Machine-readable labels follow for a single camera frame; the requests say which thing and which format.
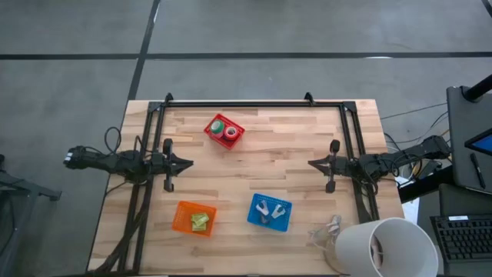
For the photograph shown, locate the black cable bundle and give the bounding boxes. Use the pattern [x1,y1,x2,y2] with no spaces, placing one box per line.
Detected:
[90,180,153,274]

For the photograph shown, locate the black aluminium table frame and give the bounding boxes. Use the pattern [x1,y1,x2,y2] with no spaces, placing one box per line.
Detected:
[117,92,381,274]

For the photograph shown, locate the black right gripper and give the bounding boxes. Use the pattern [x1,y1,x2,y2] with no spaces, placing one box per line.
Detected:
[307,138,342,195]

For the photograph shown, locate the white cylindrical bucket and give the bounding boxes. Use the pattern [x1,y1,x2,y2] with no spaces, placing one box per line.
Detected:
[334,217,439,277]

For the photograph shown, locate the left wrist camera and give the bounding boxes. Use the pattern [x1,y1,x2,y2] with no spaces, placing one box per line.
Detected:
[152,153,165,175]

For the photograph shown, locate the orange plastic basket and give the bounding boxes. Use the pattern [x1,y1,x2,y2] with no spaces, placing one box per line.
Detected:
[171,200,218,238]

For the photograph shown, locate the black pen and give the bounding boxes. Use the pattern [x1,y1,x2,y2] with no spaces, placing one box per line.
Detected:
[469,152,487,189]

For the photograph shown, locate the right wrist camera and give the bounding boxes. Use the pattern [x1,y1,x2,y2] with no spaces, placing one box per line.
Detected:
[337,156,351,177]

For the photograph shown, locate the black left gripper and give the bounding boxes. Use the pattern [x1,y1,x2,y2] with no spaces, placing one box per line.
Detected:
[162,138,194,193]

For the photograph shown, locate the clear plastic wrap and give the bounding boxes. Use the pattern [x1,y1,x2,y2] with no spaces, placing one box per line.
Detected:
[307,214,343,251]

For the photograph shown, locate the black pole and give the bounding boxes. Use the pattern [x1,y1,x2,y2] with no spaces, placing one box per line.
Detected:
[460,72,492,103]

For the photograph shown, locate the blue plastic basket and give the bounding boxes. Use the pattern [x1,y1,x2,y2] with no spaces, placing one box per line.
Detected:
[246,192,293,233]

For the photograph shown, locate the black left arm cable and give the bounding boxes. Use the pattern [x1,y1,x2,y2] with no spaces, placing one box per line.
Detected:
[103,125,123,155]

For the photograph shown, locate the black keyboard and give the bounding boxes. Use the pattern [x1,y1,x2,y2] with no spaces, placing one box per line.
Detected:
[430,214,492,265]

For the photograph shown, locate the black tripod stand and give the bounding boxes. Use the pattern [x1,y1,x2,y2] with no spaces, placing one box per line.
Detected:
[0,153,62,266]

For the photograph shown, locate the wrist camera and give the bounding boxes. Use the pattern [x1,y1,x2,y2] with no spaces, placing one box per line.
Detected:
[337,156,351,177]
[152,153,165,175]

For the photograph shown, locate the red plastic basket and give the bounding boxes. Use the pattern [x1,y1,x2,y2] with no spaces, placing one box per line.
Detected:
[203,113,246,151]

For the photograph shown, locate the grey laptop stand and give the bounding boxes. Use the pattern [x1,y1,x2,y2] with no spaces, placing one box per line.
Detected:
[445,85,492,195]

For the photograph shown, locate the blue screen tablet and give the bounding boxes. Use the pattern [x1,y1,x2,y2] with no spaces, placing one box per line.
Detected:
[464,128,492,157]

